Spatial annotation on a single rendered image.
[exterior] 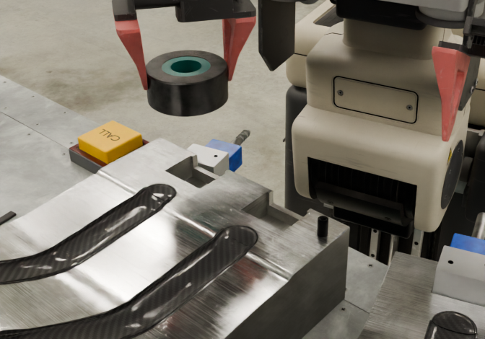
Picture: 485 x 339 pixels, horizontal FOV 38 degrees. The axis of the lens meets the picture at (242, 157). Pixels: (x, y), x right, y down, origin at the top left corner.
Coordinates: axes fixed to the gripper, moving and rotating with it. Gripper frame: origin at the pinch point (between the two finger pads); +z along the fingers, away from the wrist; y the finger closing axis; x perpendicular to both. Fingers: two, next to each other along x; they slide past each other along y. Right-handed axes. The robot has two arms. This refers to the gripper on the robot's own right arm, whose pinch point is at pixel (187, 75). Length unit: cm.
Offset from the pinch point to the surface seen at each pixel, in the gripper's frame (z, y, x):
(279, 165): 98, 46, 134
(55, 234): 11.8, -14.2, -6.7
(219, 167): 15.1, 3.9, 6.5
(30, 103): 19.5, -19.5, 38.9
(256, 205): 11.7, 5.2, -6.7
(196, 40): 96, 37, 251
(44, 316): 9.4, -14.6, -20.2
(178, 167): 11.5, -1.3, 1.9
